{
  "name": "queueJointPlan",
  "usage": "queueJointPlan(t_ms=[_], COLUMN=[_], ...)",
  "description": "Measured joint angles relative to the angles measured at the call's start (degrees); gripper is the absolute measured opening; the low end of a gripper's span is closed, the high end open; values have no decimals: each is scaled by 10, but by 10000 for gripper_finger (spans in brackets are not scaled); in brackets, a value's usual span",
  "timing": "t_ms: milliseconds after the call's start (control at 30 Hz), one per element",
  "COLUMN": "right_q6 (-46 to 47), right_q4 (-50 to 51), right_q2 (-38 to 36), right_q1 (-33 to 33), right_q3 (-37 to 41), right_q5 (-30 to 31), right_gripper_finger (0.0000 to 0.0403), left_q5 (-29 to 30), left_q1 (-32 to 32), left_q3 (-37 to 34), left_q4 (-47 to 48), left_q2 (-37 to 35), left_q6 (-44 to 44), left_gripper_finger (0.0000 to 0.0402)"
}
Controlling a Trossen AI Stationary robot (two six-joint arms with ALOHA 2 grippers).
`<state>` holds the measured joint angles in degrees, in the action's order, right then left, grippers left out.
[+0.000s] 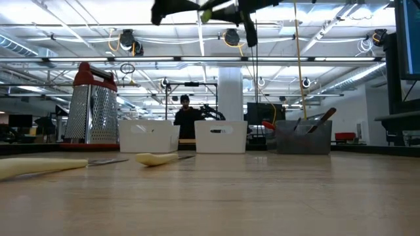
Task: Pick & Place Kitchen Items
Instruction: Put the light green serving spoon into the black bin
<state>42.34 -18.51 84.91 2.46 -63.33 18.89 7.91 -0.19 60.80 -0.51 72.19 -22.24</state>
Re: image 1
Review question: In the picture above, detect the black background monitor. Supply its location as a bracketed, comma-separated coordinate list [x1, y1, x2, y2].
[246, 102, 287, 127]

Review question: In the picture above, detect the black ceiling cable reel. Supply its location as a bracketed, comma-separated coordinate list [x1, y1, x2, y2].
[223, 28, 242, 47]
[371, 28, 389, 47]
[118, 28, 145, 57]

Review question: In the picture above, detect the grey computer desk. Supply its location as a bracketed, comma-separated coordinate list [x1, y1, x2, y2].
[373, 29, 420, 148]

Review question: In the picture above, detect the grey translucent plastic bin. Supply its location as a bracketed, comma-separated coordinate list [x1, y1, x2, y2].
[266, 119, 333, 156]

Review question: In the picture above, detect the dark brown wooden spoon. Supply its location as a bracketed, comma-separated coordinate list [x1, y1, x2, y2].
[306, 107, 337, 134]

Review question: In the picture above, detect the white building column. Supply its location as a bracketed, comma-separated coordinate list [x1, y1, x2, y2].
[217, 66, 245, 122]

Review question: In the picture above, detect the red background container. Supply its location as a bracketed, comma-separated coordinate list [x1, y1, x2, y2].
[334, 132, 357, 142]

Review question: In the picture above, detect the black aluminium table frame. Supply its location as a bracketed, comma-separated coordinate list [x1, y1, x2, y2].
[0, 142, 420, 158]

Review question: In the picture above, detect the steel box grater red handle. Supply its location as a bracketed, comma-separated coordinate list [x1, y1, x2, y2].
[60, 62, 121, 152]

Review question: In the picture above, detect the black background rig frame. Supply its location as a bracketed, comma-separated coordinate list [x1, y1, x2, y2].
[164, 81, 219, 121]

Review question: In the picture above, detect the black hanging cable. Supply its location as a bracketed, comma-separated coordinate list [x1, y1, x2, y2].
[247, 19, 261, 111]

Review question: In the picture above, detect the white plastic bin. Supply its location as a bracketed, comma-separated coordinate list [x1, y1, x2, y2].
[194, 120, 249, 155]
[118, 119, 181, 154]

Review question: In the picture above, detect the yellow cable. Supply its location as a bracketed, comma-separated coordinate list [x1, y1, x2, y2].
[292, 0, 308, 121]

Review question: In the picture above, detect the person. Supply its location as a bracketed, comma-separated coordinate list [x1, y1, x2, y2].
[173, 94, 205, 140]

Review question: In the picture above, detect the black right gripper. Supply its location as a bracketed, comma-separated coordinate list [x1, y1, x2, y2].
[199, 0, 284, 49]

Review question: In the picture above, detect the small dark background monitor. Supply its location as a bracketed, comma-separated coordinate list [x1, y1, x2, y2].
[7, 114, 34, 129]

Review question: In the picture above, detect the black computer monitor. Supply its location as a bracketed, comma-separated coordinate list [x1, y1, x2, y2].
[394, 0, 420, 82]

